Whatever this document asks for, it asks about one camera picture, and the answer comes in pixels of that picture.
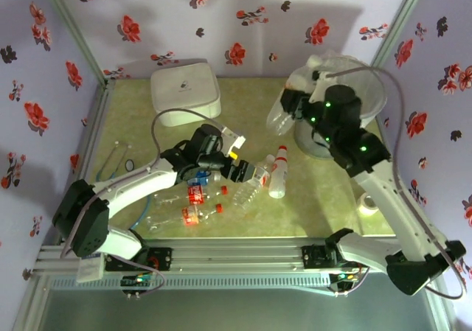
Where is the clear plastic bottle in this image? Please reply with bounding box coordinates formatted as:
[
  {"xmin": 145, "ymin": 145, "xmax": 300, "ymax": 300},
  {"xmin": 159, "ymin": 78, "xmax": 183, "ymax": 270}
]
[{"xmin": 265, "ymin": 82, "xmax": 298, "ymax": 137}]

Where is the aluminium side rail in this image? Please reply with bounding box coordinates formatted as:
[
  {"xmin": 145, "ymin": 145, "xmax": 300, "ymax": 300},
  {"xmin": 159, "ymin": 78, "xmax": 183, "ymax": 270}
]
[{"xmin": 68, "ymin": 80, "xmax": 116, "ymax": 199}]

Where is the white paper tag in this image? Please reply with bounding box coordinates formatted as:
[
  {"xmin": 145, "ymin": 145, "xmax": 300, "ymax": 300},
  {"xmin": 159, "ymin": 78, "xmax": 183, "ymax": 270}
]
[{"xmin": 76, "ymin": 256, "xmax": 105, "ymax": 283}]

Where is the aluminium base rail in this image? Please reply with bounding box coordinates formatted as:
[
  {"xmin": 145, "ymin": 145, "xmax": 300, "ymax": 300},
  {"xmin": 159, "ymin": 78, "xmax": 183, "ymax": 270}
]
[{"xmin": 36, "ymin": 237, "xmax": 369, "ymax": 273}]

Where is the grey metal shelf panel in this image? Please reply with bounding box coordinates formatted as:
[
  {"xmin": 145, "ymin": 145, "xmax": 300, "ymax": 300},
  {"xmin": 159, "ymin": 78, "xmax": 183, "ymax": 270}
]
[{"xmin": 36, "ymin": 288, "xmax": 443, "ymax": 331}]

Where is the white square lidded box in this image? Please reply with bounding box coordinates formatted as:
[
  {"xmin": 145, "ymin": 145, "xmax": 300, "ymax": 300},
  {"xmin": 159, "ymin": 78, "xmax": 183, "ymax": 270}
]
[{"xmin": 150, "ymin": 62, "xmax": 223, "ymax": 128}]

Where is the small circuit board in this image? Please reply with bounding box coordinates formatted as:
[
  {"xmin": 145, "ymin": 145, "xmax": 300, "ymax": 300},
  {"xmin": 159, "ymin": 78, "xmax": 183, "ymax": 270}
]
[
  {"xmin": 121, "ymin": 271, "xmax": 154, "ymax": 290},
  {"xmin": 330, "ymin": 270, "xmax": 361, "ymax": 286}
]

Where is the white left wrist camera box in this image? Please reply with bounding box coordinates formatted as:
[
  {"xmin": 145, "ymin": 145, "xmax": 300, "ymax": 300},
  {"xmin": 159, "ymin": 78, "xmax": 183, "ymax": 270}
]
[{"xmin": 220, "ymin": 126, "xmax": 246, "ymax": 156}]

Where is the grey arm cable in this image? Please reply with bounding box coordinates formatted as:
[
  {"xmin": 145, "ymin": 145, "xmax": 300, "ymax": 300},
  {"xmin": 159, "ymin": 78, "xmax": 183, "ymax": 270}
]
[
  {"xmin": 60, "ymin": 108, "xmax": 222, "ymax": 258},
  {"xmin": 324, "ymin": 64, "xmax": 469, "ymax": 302}
]

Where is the clear plastic bin liner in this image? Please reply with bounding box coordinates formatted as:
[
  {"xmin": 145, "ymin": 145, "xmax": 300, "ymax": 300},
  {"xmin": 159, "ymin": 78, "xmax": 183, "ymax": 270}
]
[{"xmin": 287, "ymin": 54, "xmax": 388, "ymax": 124}]

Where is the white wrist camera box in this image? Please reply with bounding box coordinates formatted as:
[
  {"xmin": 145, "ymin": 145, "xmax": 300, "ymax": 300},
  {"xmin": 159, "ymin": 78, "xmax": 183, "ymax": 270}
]
[
  {"xmin": 220, "ymin": 126, "xmax": 246, "ymax": 156},
  {"xmin": 308, "ymin": 69, "xmax": 333, "ymax": 103}
]

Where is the silver wire mesh bin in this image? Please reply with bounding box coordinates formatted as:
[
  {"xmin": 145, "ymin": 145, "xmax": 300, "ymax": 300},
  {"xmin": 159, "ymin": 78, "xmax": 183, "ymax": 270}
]
[{"xmin": 287, "ymin": 54, "xmax": 388, "ymax": 159}]

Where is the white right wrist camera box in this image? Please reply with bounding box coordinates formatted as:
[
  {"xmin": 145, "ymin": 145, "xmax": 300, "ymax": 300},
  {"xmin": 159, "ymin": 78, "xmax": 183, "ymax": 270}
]
[{"xmin": 308, "ymin": 69, "xmax": 333, "ymax": 103}]

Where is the grey right arm cable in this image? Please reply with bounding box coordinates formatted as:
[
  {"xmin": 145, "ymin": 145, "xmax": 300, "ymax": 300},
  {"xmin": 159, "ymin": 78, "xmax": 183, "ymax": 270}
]
[{"xmin": 324, "ymin": 64, "xmax": 469, "ymax": 302}]

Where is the white slotted cable duct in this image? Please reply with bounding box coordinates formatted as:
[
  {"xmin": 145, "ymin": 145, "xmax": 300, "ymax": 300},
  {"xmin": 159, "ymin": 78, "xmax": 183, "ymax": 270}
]
[{"xmin": 47, "ymin": 275, "xmax": 333, "ymax": 291}]

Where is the aluminium frame post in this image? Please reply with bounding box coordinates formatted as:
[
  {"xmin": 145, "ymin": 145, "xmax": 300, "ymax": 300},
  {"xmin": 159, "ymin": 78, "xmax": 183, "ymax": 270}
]
[
  {"xmin": 36, "ymin": 0, "xmax": 115, "ymax": 88},
  {"xmin": 368, "ymin": 0, "xmax": 432, "ymax": 69}
]

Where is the white tape roll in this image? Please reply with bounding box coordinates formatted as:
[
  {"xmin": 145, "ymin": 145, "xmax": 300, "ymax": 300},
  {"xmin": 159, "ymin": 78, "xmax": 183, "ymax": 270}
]
[{"xmin": 358, "ymin": 193, "xmax": 381, "ymax": 217}]

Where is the clear bottle red white label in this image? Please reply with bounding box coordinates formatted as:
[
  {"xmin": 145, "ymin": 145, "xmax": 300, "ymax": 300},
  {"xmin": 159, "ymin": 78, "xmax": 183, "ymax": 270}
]
[{"xmin": 232, "ymin": 153, "xmax": 277, "ymax": 213}]

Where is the clear bottle red cola label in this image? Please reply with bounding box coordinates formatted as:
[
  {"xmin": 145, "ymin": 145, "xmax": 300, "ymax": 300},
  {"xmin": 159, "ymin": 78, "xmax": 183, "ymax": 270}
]
[
  {"xmin": 145, "ymin": 203, "xmax": 225, "ymax": 233},
  {"xmin": 153, "ymin": 184, "xmax": 229, "ymax": 209}
]

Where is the white bottle with red cap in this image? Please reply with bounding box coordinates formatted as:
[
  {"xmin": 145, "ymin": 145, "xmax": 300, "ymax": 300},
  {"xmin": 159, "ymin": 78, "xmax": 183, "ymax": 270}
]
[{"xmin": 268, "ymin": 145, "xmax": 291, "ymax": 199}]

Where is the grey left arm cable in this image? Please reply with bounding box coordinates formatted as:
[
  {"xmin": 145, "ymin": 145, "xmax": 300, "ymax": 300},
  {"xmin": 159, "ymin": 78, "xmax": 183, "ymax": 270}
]
[{"xmin": 60, "ymin": 108, "xmax": 222, "ymax": 258}]

